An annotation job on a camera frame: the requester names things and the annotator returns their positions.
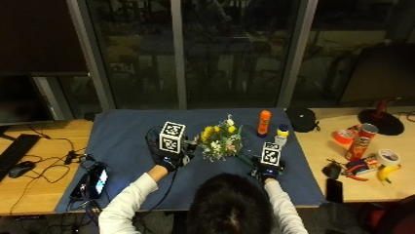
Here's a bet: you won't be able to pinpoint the person's left hand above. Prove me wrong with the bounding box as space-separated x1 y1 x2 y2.
145 128 198 173

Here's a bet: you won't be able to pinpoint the person's right hand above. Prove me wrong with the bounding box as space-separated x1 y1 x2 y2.
250 155 286 180

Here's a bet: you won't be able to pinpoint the yellow and white flower bouquet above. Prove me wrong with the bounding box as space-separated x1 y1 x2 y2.
194 113 256 168

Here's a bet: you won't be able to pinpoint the right white marker cube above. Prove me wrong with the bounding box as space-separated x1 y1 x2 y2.
259 141 283 168

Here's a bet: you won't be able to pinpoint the white marker cube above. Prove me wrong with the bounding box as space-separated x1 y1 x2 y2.
158 121 186 154
259 141 283 168

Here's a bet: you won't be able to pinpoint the left white marker cube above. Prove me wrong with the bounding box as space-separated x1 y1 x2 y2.
158 121 186 154

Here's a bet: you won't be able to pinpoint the small bottle with yellow cap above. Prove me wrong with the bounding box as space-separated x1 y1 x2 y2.
274 123 290 148

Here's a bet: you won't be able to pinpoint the orange glue stick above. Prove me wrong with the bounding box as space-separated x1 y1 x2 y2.
255 109 272 138

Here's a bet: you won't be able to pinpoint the blue table cloth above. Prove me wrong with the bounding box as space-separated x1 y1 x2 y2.
54 107 327 214

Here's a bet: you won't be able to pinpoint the small black pouch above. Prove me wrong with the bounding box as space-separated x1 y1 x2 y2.
321 161 343 180

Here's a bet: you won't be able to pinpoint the black phone with dark screen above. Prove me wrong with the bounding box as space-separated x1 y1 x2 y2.
325 177 344 205

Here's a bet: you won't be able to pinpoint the orange tape roll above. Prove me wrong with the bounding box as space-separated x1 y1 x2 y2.
332 129 355 146

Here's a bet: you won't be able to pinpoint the smartphone with lit screen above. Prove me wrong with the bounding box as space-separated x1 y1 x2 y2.
86 163 110 200

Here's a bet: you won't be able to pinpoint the small colourful box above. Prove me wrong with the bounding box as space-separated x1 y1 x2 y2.
344 155 383 176

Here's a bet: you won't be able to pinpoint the red chips can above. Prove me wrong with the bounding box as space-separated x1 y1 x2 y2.
343 123 380 162

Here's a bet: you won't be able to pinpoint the yellow banana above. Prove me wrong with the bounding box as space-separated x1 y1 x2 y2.
376 164 403 185

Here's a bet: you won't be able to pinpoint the white tape roll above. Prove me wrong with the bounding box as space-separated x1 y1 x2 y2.
375 148 400 168

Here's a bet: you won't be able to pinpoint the red and black chair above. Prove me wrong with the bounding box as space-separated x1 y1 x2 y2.
355 194 415 234

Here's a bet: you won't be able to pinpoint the black computer mouse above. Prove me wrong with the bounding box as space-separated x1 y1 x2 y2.
8 160 37 179

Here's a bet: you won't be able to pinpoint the black monitor with red stand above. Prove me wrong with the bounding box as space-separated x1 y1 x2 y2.
336 42 415 137

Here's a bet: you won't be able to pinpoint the black keyboard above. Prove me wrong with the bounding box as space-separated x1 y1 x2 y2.
0 134 42 181

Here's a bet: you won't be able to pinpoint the black glove cable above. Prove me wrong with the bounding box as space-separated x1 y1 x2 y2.
133 167 180 225

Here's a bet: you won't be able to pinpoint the red-handled pliers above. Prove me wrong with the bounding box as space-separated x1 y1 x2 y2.
340 169 369 182

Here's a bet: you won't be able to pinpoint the black cable with adapter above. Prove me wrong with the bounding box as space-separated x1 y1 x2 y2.
8 125 89 215

